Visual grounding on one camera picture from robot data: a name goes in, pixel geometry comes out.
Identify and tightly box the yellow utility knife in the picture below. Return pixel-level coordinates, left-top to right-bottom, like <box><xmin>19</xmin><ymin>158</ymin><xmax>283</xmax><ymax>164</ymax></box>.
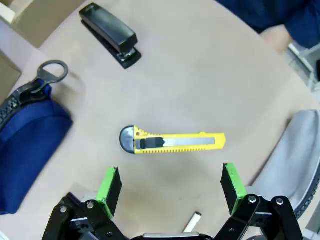
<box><xmin>119</xmin><ymin>124</ymin><xmax>227</xmax><ymax>155</ymax></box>

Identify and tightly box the navy blue zipper pouch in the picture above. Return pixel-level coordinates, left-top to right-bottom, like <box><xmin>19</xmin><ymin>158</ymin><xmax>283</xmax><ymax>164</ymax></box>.
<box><xmin>0</xmin><ymin>59</ymin><xmax>74</xmax><ymax>215</ymax></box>

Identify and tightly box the grey Campus pencil case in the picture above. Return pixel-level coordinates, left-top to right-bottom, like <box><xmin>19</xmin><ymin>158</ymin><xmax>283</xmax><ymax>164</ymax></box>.
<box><xmin>246</xmin><ymin>109</ymin><xmax>320</xmax><ymax>221</ymax></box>

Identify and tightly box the cardboard box with open lid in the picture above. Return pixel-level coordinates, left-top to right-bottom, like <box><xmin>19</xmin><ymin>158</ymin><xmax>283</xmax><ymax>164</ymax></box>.
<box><xmin>0</xmin><ymin>0</ymin><xmax>85</xmax><ymax>51</ymax></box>

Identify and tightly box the grey metal frame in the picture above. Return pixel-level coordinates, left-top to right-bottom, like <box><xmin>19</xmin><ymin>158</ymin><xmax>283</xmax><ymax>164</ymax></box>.
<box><xmin>286</xmin><ymin>42</ymin><xmax>320</xmax><ymax>93</ymax></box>

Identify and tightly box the person's left hand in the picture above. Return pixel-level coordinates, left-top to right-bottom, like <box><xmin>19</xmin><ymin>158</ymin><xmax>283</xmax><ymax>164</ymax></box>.
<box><xmin>259</xmin><ymin>24</ymin><xmax>295</xmax><ymax>55</ymax></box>

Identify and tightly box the black stapler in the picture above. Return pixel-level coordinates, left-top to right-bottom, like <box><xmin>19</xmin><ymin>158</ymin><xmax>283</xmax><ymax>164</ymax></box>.
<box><xmin>79</xmin><ymin>2</ymin><xmax>143</xmax><ymax>70</ymax></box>

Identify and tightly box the small white cylinder stick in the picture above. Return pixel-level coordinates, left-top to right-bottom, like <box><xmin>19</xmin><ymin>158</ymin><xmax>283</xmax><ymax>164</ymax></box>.
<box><xmin>183</xmin><ymin>211</ymin><xmax>203</xmax><ymax>233</ymax></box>

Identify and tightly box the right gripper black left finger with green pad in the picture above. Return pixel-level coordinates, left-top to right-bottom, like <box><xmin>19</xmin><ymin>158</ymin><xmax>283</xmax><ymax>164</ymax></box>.
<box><xmin>42</xmin><ymin>166</ymin><xmax>126</xmax><ymax>240</ymax></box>

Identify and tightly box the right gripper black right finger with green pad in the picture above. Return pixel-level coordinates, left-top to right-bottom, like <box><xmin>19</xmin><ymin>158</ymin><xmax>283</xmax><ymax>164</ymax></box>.
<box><xmin>213</xmin><ymin>162</ymin><xmax>305</xmax><ymax>240</ymax></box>

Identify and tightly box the person in blue coat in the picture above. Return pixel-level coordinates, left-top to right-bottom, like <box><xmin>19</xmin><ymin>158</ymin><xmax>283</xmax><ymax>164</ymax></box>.
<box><xmin>214</xmin><ymin>0</ymin><xmax>320</xmax><ymax>50</ymax></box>

